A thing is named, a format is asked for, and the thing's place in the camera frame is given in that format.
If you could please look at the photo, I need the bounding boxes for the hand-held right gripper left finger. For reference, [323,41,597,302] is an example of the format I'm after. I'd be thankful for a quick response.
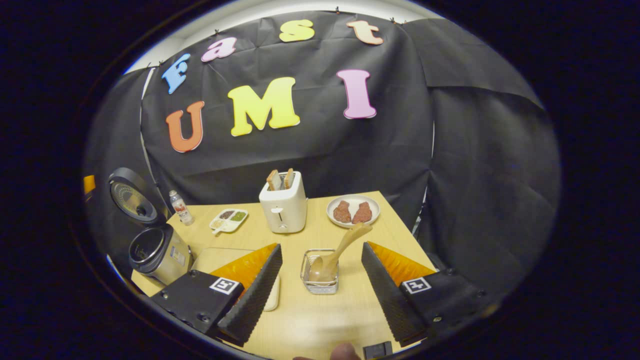
[150,243,283,347]

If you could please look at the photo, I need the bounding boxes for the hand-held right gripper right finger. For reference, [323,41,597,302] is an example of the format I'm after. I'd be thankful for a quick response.
[361,241,498,348]

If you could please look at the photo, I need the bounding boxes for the metal wire chopstick holder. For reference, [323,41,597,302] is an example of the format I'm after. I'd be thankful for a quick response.
[300,248,340,295]

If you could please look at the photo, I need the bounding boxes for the wooden spoon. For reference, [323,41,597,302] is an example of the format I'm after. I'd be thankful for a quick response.
[308,222,374,283]

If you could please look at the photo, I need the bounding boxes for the grey rice cooker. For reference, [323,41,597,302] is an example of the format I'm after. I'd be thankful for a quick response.
[107,167,194,287]

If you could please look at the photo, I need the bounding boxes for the clear glass dish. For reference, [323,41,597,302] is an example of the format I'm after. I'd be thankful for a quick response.
[191,247,281,312]

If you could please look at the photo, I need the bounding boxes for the white divided grain plate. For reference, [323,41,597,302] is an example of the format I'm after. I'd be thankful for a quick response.
[209,208,249,235]

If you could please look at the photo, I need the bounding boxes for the white toaster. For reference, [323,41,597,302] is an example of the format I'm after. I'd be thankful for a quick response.
[258,171,309,234]

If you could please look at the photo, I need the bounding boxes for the small clear bottle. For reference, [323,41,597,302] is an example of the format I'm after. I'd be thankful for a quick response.
[168,189,195,227]

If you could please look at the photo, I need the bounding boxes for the white round plate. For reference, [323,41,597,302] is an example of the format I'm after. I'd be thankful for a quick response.
[326,194,381,229]

